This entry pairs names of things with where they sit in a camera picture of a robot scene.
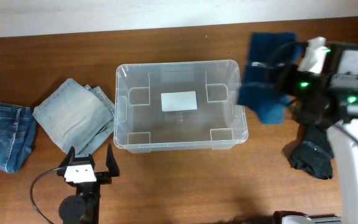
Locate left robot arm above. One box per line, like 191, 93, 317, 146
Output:
57, 145, 120, 224

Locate white label in bin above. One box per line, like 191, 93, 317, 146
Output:
161, 91, 198, 112

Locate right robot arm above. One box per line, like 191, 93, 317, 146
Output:
269, 37, 358, 223

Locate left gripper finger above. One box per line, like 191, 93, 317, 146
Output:
106, 144, 120, 177
61, 146, 75, 167

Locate teal cloth bundle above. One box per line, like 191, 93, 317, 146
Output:
237, 32, 300, 124

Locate small black cloth bundle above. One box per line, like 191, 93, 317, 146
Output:
289, 124, 334, 180

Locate light grey jeans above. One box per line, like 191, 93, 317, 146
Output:
32, 78, 115, 154

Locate clear plastic storage bin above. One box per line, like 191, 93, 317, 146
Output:
113, 60, 249, 153

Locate dark blue folded jeans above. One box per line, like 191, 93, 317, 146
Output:
0, 102, 37, 174

